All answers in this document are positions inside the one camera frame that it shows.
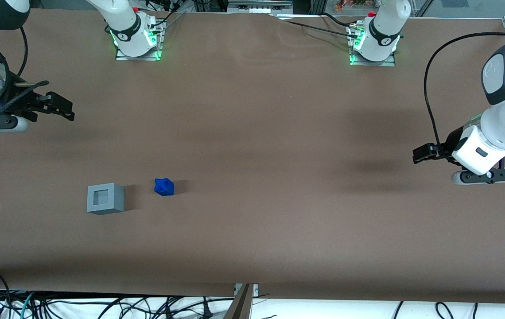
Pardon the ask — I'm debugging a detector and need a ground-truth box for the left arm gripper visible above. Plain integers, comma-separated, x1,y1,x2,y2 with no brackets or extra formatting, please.
412,125,505,176

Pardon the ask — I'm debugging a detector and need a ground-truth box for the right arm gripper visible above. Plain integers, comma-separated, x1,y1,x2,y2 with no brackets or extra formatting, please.
0,81,75,124

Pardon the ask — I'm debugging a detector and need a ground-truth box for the blue plastic part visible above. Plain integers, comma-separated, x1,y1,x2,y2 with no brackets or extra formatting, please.
154,178,175,196

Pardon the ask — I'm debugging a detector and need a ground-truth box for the gray square base block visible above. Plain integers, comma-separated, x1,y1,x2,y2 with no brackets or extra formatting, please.
87,183,125,215

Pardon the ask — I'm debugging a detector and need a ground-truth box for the brown table mat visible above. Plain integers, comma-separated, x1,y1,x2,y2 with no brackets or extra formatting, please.
0,9,505,304

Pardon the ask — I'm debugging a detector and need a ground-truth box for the white power strip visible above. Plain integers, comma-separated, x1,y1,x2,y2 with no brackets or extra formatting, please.
227,0,294,15

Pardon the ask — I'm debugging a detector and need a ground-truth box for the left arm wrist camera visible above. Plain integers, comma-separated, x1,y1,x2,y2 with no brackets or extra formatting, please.
451,167,505,186

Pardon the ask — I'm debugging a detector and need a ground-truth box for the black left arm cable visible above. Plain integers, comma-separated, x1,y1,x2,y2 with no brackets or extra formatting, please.
423,32,505,148

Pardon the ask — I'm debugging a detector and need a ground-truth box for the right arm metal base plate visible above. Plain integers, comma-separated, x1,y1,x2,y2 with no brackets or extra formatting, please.
115,13,163,61

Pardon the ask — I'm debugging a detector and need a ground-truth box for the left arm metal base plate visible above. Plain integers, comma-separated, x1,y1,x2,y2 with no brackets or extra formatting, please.
349,24,396,67

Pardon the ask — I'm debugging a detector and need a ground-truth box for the black curled floor cable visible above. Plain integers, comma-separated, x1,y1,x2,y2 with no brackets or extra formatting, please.
435,302,456,319

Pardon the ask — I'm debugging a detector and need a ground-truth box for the black cable across mat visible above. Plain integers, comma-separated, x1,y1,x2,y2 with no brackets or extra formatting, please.
270,13,361,39

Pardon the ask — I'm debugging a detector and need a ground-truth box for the teal floor cable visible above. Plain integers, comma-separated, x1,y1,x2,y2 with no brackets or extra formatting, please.
19,292,37,319

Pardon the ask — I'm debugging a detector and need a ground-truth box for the metal corner bracket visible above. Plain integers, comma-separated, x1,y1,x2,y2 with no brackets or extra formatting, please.
233,283,259,296

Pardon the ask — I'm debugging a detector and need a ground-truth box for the aluminium profile post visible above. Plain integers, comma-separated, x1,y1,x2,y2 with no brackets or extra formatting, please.
223,284,254,319

